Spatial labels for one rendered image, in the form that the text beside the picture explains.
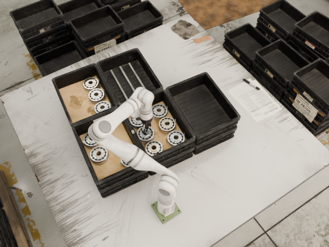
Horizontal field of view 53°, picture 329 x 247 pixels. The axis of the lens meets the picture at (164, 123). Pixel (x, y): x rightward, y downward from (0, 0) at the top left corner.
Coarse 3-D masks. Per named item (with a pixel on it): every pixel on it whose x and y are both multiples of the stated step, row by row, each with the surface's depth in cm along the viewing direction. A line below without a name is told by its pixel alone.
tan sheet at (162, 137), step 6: (162, 102) 209; (168, 114) 204; (138, 120) 202; (156, 120) 202; (150, 126) 200; (156, 126) 200; (156, 132) 197; (156, 138) 195; (162, 138) 195; (144, 144) 193; (162, 144) 193
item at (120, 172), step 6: (114, 108) 195; (102, 114) 193; (90, 120) 191; (72, 126) 189; (78, 138) 184; (78, 144) 182; (138, 144) 182; (84, 156) 178; (90, 168) 176; (126, 168) 174; (132, 168) 175; (114, 174) 172; (120, 174) 174; (96, 180) 170; (102, 180) 170; (108, 180) 173
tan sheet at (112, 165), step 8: (120, 128) 199; (80, 136) 197; (120, 136) 196; (128, 136) 196; (88, 152) 191; (112, 152) 190; (112, 160) 188; (96, 168) 185; (104, 168) 185; (112, 168) 185; (120, 168) 185; (104, 176) 182
